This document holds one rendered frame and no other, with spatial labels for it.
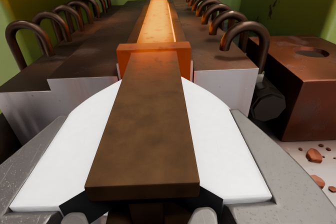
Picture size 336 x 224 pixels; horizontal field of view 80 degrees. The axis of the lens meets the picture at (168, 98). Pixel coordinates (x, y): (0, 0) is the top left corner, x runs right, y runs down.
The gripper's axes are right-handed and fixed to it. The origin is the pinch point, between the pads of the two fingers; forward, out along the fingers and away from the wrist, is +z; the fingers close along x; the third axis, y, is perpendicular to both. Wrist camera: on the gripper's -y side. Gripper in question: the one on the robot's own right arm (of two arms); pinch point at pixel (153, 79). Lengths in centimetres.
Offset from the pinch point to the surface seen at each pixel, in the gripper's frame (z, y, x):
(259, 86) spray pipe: 4.1, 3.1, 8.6
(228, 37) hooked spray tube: 4.8, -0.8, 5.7
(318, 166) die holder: 0.0, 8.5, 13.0
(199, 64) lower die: 3.8, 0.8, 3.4
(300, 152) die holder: 1.4, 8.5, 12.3
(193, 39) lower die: 10.1, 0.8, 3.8
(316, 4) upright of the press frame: 20.2, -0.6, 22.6
